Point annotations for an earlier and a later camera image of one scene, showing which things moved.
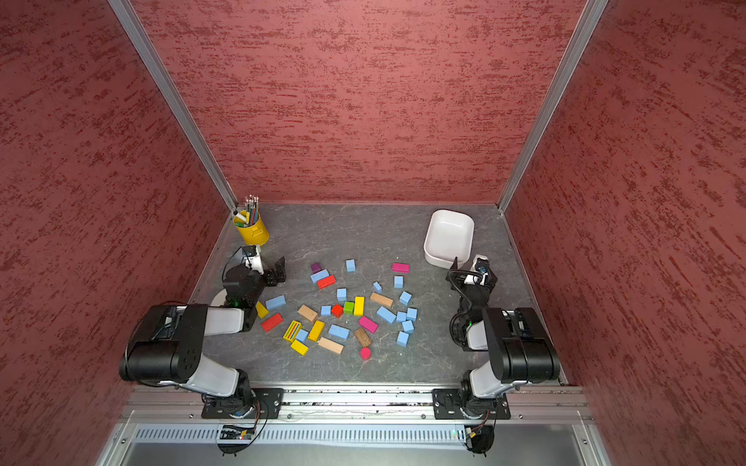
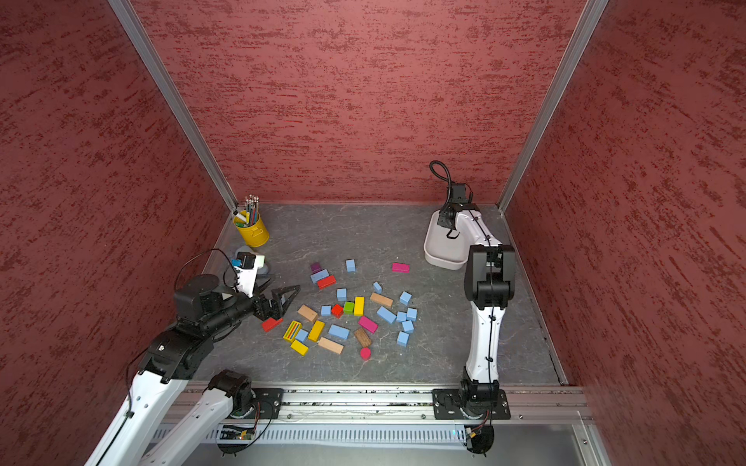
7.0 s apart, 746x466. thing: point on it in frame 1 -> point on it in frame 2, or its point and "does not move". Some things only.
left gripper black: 272,281 -> 277,310
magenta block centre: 368,323 does not move
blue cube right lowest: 402,339 does not move
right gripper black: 491,285 -> 443,218
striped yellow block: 293,328 does not move
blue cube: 405,298 does not move
